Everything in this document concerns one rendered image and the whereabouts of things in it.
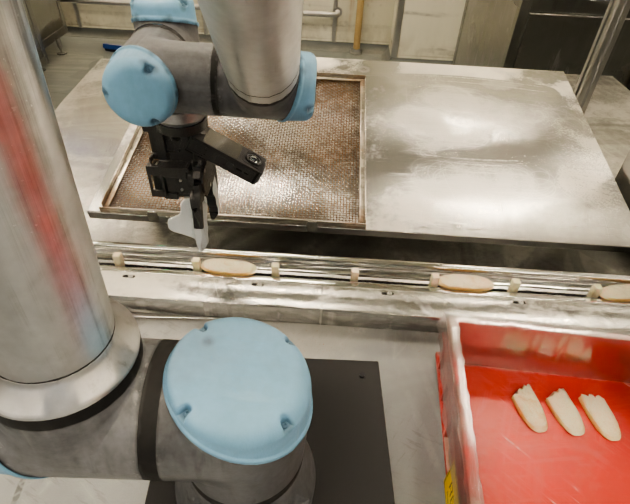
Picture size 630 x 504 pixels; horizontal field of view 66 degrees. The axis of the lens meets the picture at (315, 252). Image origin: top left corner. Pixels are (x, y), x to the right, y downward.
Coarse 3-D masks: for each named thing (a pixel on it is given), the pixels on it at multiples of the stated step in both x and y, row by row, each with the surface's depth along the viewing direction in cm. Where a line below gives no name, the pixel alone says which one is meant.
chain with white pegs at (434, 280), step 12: (120, 252) 85; (108, 264) 87; (120, 264) 86; (132, 264) 87; (192, 264) 84; (276, 264) 84; (276, 276) 85; (288, 276) 87; (300, 276) 86; (312, 276) 87; (432, 276) 84; (516, 288) 84; (600, 288) 83
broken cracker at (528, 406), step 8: (528, 384) 72; (520, 392) 71; (528, 392) 71; (512, 400) 71; (520, 400) 70; (528, 400) 70; (536, 400) 70; (520, 408) 69; (528, 408) 69; (536, 408) 69; (528, 416) 68; (536, 416) 68; (544, 416) 68; (528, 424) 68; (536, 424) 67; (544, 424) 68
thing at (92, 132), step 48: (96, 96) 143; (624, 96) 158; (96, 144) 123; (624, 144) 133; (96, 240) 95; (144, 240) 95; (192, 240) 96; (240, 240) 96; (288, 240) 97; (336, 240) 98; (384, 240) 98; (432, 240) 99; (528, 288) 89
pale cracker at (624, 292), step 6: (606, 288) 85; (612, 288) 84; (618, 288) 84; (624, 288) 84; (600, 294) 84; (606, 294) 84; (612, 294) 83; (618, 294) 83; (624, 294) 83; (612, 300) 83; (618, 300) 83; (624, 300) 83
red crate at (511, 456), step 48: (480, 384) 73; (576, 384) 73; (624, 384) 74; (480, 432) 67; (528, 432) 67; (624, 432) 68; (480, 480) 62; (528, 480) 62; (576, 480) 62; (624, 480) 63
